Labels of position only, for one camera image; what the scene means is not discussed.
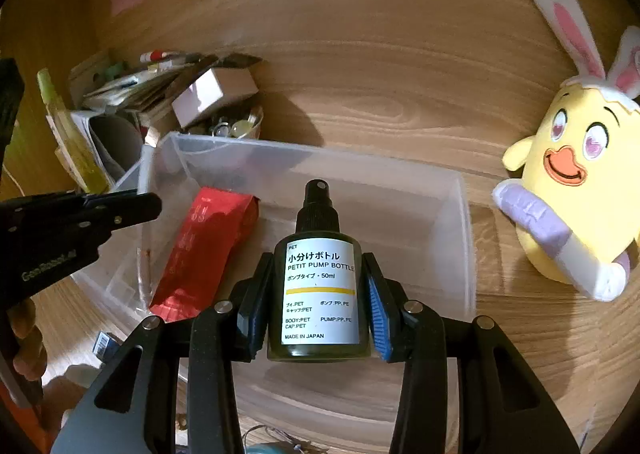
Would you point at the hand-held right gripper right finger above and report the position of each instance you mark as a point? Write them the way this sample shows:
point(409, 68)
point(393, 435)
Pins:
point(377, 319)

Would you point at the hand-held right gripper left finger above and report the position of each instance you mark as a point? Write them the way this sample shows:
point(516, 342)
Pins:
point(260, 314)

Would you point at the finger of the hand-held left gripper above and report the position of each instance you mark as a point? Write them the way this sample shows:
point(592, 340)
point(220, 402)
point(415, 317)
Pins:
point(50, 202)
point(135, 211)

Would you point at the dark spray bottle white label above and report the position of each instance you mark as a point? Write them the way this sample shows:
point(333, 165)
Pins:
point(320, 294)

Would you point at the red foil packet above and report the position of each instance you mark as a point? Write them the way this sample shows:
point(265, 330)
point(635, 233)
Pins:
point(200, 254)

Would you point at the clear plastic storage bin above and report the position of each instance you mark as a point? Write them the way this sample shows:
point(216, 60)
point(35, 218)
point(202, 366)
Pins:
point(400, 214)

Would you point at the person's left hand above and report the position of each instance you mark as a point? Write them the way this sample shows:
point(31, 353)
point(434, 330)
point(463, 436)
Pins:
point(27, 349)

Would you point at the grey cardboard roll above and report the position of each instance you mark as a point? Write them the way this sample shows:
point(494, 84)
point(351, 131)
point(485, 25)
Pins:
point(117, 143)

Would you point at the small barcoded package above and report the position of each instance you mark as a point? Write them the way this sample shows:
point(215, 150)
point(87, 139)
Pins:
point(106, 346)

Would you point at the pile of papers and packets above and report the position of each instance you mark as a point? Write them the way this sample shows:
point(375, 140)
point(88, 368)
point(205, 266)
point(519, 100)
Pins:
point(130, 88)

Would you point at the bowl of small trinkets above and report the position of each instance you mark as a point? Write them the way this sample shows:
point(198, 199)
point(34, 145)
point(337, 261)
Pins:
point(240, 126)

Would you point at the teal tape roll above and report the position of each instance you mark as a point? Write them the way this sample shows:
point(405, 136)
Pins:
point(280, 449)

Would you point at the small white cardboard box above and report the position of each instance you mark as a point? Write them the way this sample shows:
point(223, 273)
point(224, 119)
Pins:
point(210, 93)

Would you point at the red and white marker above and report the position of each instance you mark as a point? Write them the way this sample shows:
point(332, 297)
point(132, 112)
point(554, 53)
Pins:
point(162, 56)

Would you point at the yellow chick plush bunny ears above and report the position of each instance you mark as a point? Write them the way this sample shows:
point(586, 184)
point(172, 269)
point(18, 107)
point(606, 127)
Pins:
point(575, 214)

